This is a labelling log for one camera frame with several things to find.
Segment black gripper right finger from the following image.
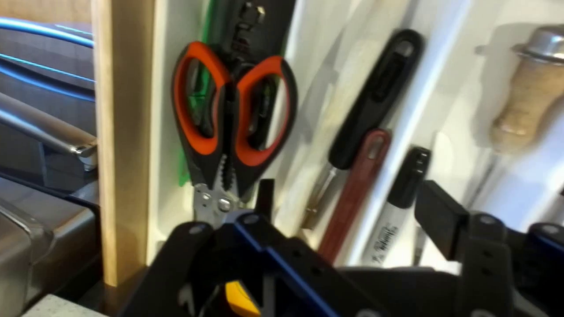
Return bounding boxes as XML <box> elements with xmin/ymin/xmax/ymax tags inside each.
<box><xmin>412</xmin><ymin>178</ymin><xmax>564</xmax><ymax>317</ymax></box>

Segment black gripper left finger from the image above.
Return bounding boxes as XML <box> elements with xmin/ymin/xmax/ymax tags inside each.
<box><xmin>116</xmin><ymin>178</ymin><xmax>384</xmax><ymax>317</ymax></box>

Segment dark red stirring spoon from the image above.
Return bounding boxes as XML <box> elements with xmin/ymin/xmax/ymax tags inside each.
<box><xmin>315</xmin><ymin>129</ymin><xmax>393</xmax><ymax>266</ymax></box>

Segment orange and black scissors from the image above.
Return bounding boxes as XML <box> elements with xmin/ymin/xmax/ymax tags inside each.
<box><xmin>171</xmin><ymin>39</ymin><xmax>299</xmax><ymax>228</ymax></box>

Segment white utensil tray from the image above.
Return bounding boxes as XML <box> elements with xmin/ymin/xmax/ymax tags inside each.
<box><xmin>146</xmin><ymin>0</ymin><xmax>564</xmax><ymax>272</ymax></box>

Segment stainless steel gas stove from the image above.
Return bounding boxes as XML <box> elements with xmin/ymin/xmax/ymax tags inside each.
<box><xmin>0</xmin><ymin>11</ymin><xmax>104</xmax><ymax>317</ymax></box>

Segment black metal kitchen tool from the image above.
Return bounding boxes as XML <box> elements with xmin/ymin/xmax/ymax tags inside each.
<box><xmin>222</xmin><ymin>0</ymin><xmax>298</xmax><ymax>64</ymax></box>

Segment wooden handled steel tool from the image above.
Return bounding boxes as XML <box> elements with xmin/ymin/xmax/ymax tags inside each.
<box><xmin>463</xmin><ymin>23</ymin><xmax>564</xmax><ymax>205</ymax></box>

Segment steel oven door handle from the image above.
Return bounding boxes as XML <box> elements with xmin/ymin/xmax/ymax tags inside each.
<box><xmin>0</xmin><ymin>90</ymin><xmax>98</xmax><ymax>173</ymax></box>

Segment steel stove drawer handle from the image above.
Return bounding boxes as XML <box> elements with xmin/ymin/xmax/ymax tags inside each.
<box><xmin>0</xmin><ymin>16</ymin><xmax>95</xmax><ymax>50</ymax></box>

